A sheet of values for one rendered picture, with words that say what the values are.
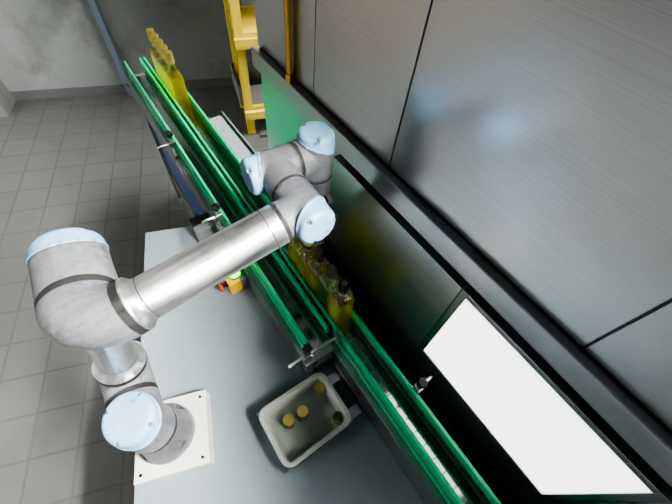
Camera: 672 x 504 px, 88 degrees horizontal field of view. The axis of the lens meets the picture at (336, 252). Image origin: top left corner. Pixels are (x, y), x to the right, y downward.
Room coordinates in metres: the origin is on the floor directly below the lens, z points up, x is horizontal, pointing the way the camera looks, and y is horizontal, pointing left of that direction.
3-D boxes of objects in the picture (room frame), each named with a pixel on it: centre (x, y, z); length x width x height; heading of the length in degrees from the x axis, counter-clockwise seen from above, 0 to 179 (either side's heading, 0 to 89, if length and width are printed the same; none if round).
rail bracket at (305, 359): (0.34, 0.02, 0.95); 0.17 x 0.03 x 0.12; 131
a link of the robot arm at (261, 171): (0.50, 0.14, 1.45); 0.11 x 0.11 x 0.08; 39
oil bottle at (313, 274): (0.55, 0.04, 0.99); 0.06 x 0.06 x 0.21; 41
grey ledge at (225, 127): (1.08, 0.36, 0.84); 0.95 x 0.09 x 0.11; 41
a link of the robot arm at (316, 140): (0.58, 0.07, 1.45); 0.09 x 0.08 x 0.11; 129
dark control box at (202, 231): (0.83, 0.54, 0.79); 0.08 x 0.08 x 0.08; 41
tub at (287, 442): (0.19, 0.02, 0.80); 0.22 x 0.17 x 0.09; 131
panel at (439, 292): (0.40, -0.26, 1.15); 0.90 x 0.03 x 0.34; 41
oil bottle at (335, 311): (0.46, -0.03, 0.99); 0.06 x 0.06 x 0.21; 40
